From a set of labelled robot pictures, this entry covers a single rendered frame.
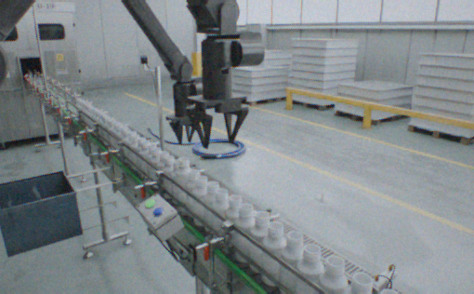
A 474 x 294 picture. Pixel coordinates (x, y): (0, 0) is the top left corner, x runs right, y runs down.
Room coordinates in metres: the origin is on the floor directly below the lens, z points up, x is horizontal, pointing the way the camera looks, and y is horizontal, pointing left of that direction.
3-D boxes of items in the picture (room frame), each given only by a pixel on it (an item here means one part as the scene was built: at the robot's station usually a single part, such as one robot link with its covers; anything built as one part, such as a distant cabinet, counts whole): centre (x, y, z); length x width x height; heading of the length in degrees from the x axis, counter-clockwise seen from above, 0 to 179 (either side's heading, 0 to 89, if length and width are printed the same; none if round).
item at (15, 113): (5.59, 3.48, 1.05); 1.60 x 1.40 x 2.10; 36
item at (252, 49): (0.68, 0.01, 1.60); 0.12 x 0.09 x 0.12; 128
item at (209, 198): (0.96, 0.08, 1.08); 0.06 x 0.06 x 0.17
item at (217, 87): (0.65, 0.04, 1.51); 0.10 x 0.07 x 0.07; 127
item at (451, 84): (5.60, -3.80, 0.67); 1.24 x 1.03 x 1.35; 125
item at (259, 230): (0.77, -0.06, 1.08); 0.06 x 0.06 x 0.17
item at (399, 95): (6.76, -2.79, 0.33); 1.25 x 1.03 x 0.66; 124
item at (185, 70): (1.13, 0.15, 1.46); 0.12 x 0.09 x 0.12; 127
